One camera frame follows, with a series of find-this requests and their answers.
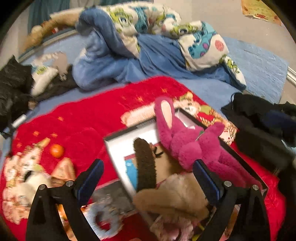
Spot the beige fluffy plush item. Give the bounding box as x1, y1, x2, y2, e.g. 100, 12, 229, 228
133, 173, 209, 220

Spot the yellow wall certificate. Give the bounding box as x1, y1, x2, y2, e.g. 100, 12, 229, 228
241, 0, 281, 26

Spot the small orange fruit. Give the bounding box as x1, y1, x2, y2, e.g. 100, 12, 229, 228
50, 144, 64, 158

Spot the brown plush teddy bear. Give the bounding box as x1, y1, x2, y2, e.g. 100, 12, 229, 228
23, 8, 84, 52

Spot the black plastic bag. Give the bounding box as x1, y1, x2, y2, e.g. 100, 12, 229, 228
0, 56, 34, 130

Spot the blue monster print comforter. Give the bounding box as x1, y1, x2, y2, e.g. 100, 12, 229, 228
72, 1, 246, 90

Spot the black clothing pile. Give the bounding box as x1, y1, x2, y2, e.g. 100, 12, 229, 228
221, 93, 295, 173

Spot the brown fuzzy headband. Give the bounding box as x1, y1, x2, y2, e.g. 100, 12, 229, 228
133, 138, 157, 192

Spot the dark card packaging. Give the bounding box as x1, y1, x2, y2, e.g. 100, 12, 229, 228
83, 179, 137, 240

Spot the blue knitted scrunchie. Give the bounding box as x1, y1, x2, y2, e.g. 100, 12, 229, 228
85, 203, 123, 240

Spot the magenta plush bear toy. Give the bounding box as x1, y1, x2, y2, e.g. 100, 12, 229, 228
154, 97, 262, 189

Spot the red patterned blanket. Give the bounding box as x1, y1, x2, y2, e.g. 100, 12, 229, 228
12, 77, 285, 240

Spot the small monster print pillow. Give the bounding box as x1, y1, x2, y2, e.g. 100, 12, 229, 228
31, 51, 68, 97

